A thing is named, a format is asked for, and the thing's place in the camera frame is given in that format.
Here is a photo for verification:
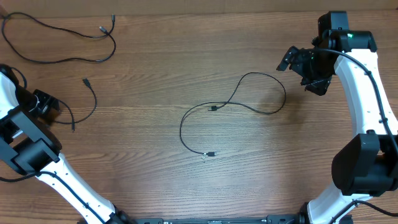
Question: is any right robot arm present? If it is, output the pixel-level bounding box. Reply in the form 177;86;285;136
267;11;397;223

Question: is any black usb cable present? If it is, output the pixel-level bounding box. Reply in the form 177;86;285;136
52;77;98;133
1;11;117;65
178;71;287;159

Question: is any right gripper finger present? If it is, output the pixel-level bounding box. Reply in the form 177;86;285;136
276;46;299;72
305;77;331;96

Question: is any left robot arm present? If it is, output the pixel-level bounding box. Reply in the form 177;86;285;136
1;64;133;223

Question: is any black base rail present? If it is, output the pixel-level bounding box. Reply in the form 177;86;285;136
106;214;310;224

